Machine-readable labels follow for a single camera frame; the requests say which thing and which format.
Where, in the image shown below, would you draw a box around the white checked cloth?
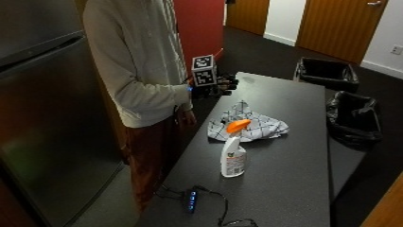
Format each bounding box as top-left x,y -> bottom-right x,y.
206,100 -> 292,144

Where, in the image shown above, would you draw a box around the stainless steel refrigerator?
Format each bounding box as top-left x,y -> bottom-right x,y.
0,0 -> 127,227

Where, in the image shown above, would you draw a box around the white spray bottle orange trigger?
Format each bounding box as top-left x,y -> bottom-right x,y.
220,118 -> 252,179

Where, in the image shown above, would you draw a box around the black usb hub blue lights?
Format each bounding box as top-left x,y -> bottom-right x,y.
182,188 -> 200,214

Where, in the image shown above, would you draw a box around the white marker cube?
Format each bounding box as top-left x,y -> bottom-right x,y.
190,54 -> 220,88

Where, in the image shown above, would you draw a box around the black lined waste bin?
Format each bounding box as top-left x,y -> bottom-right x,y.
293,57 -> 361,94
325,90 -> 385,147

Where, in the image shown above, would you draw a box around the person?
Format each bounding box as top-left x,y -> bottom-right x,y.
83,0 -> 200,213

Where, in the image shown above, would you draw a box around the wooden door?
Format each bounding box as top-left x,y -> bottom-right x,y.
296,0 -> 391,65
225,0 -> 272,36

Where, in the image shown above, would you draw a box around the black cable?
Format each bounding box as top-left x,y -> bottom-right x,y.
155,184 -> 260,227

